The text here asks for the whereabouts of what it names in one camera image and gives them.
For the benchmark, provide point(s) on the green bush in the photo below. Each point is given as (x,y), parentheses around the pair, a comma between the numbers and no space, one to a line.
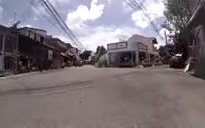
(100,56)

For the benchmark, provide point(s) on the pale corner building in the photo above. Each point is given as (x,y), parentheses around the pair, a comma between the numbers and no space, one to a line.
(131,51)

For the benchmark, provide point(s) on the grey concrete road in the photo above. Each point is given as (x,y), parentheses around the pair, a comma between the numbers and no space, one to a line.
(100,96)

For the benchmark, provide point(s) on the row of low houses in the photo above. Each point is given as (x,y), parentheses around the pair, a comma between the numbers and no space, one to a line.
(30,50)

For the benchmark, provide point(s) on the dark red vehicle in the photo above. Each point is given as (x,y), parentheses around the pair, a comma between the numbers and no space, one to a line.
(176,61)

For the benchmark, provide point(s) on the tall green tree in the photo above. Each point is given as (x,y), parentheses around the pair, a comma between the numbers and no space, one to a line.
(178,23)

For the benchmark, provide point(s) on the dark wall with graffiti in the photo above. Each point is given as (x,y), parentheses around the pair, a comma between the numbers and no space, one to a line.
(203,43)

